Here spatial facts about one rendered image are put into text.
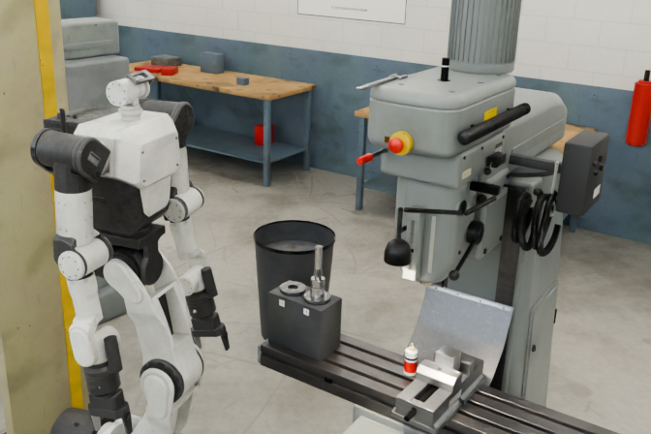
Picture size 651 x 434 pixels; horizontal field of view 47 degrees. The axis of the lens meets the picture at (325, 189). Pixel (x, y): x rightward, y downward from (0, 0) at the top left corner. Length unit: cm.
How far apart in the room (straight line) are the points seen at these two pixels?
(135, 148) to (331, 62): 543
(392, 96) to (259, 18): 593
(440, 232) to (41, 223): 183
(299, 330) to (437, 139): 92
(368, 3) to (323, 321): 493
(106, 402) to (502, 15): 152
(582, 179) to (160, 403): 136
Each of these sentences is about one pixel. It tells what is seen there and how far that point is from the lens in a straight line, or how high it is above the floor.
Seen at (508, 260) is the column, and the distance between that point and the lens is 253.
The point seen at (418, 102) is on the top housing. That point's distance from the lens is 186.
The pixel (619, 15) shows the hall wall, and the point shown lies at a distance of 621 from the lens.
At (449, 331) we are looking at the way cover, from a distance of 265.
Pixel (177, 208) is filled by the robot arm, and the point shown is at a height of 146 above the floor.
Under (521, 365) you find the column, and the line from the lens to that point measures 273.
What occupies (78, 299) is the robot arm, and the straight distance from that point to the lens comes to 203.
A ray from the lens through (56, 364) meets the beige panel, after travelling 361.
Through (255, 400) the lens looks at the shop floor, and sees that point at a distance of 394.
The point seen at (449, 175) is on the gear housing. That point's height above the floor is 167.
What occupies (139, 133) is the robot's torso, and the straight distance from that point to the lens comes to 199.
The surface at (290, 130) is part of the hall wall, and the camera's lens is 770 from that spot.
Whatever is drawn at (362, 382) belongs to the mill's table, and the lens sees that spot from 240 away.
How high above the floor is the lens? 225
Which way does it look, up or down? 19 degrees down
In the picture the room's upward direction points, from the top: 2 degrees clockwise
